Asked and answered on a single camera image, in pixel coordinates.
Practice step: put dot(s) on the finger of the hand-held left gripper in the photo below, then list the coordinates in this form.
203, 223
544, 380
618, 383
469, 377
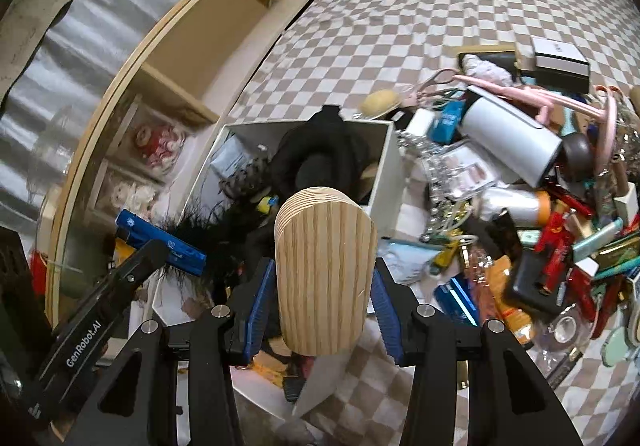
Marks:
160, 243
95, 326

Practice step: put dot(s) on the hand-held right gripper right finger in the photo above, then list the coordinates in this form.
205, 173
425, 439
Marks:
386, 311

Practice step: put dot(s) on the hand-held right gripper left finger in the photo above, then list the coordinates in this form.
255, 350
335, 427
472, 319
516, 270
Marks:
262, 306

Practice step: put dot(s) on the striped wooden block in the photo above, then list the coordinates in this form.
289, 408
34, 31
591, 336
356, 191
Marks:
325, 276

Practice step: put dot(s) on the white storage box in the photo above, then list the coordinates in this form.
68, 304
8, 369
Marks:
387, 165

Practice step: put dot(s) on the black feather trim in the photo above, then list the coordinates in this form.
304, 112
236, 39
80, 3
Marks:
210, 231

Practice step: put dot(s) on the white face mask packet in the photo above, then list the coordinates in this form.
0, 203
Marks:
410, 261

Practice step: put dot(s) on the red and white plush toy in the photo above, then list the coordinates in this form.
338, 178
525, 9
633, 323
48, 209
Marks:
157, 145

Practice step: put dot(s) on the black studded brush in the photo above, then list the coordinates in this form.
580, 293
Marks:
245, 175

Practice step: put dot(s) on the orange tube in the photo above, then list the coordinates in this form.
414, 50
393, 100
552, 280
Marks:
515, 321

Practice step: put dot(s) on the black power bank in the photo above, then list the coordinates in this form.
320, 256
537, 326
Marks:
535, 283

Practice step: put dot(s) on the silver tiara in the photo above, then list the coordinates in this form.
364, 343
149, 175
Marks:
435, 160

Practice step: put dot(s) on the white bottle orange cap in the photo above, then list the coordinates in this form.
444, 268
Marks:
510, 206

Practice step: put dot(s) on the press-on nails box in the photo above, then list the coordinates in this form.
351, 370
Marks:
470, 170

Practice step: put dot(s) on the clear tape roll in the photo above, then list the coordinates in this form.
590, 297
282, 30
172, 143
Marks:
565, 328

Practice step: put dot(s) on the black neck pillow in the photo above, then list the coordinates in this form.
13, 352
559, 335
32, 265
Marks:
330, 135

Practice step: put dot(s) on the pile of lighters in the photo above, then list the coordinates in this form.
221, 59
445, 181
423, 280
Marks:
560, 236

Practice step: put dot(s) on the white charger plug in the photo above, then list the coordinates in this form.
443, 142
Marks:
420, 123

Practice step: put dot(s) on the wooden bedside shelf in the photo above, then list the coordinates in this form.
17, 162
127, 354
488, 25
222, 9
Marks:
200, 50

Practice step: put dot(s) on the small blue packet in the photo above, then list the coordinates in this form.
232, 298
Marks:
447, 120

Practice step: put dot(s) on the yellow sponge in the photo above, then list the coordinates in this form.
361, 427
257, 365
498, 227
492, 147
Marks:
380, 103

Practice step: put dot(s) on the grey curtain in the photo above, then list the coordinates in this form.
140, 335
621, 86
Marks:
75, 50

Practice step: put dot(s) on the white cylindrical flask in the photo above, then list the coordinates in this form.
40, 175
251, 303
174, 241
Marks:
510, 135

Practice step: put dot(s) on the teal rimmed small mirror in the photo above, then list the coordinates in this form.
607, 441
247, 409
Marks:
612, 346

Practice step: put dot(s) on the pink round stand mirror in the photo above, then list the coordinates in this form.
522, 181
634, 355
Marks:
505, 90

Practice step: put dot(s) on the dark brown round cap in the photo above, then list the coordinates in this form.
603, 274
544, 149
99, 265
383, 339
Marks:
577, 148

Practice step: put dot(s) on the white knitted item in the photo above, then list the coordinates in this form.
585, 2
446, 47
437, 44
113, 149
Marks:
487, 71

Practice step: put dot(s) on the small white box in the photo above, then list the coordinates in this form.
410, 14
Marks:
626, 203

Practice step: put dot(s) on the black gold-edged box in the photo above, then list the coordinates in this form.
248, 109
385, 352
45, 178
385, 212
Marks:
492, 53

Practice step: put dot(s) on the checkered bed sheet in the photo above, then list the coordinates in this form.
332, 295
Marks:
400, 15

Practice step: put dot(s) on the black and white gift box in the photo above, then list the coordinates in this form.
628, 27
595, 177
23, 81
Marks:
557, 60

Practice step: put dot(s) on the brown folded umbrella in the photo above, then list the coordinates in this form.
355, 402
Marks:
635, 100

